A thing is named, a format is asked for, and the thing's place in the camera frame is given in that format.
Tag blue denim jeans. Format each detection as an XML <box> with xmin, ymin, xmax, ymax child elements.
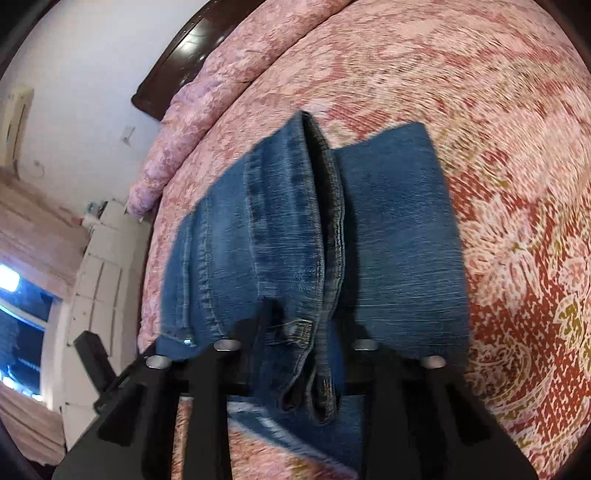
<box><xmin>156</xmin><ymin>111</ymin><xmax>469</xmax><ymax>470</ymax></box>

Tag white drawer cabinet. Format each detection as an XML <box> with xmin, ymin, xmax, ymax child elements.
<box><xmin>61</xmin><ymin>200</ymin><xmax>152</xmax><ymax>449</ymax></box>

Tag window with pink curtain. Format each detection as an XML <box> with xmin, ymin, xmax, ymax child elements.
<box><xmin>1</xmin><ymin>169</ymin><xmax>88</xmax><ymax>469</ymax></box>

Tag pink red patterned bedspread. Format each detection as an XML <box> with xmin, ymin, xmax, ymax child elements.
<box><xmin>137</xmin><ymin>1</ymin><xmax>590</xmax><ymax>479</ymax></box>

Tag pink folded quilt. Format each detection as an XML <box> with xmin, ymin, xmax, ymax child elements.
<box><xmin>126</xmin><ymin>0</ymin><xmax>348</xmax><ymax>218</ymax></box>

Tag dark wooden headboard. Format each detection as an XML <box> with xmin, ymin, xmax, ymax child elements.
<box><xmin>131</xmin><ymin>0</ymin><xmax>263</xmax><ymax>121</ymax></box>

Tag wall air conditioner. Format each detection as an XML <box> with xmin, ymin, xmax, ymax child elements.
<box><xmin>1</xmin><ymin>85</ymin><xmax>34</xmax><ymax>173</ymax></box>

